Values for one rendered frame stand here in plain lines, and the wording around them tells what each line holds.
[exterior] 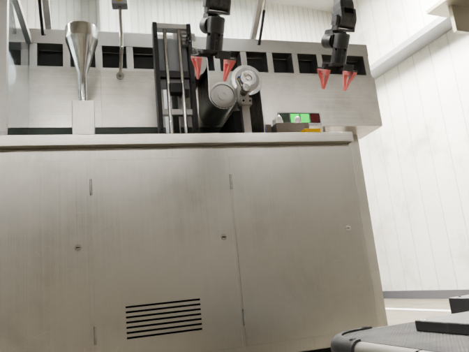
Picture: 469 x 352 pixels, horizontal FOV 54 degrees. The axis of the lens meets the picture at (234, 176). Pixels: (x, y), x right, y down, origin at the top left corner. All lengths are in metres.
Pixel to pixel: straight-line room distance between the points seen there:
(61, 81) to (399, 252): 3.90
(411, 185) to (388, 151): 0.50
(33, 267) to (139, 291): 0.34
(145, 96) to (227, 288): 1.14
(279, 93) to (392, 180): 2.89
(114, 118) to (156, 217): 0.84
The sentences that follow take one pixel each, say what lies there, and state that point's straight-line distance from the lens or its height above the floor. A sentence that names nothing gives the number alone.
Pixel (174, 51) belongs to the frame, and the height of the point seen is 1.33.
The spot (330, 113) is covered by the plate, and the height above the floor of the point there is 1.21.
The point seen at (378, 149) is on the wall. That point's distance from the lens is 5.41.
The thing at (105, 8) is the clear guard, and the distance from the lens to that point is 2.52.
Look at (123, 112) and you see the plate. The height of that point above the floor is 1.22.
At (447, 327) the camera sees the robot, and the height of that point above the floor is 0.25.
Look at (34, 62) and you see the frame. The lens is 2.47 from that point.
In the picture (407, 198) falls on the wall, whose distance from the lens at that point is 5.08.
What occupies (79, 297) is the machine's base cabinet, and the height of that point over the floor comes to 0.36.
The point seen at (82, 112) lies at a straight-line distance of 2.06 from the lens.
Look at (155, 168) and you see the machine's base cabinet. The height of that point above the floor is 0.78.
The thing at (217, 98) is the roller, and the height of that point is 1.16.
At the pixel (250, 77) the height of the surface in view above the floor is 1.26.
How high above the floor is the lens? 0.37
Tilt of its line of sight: 12 degrees up
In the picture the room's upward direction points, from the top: 6 degrees counter-clockwise
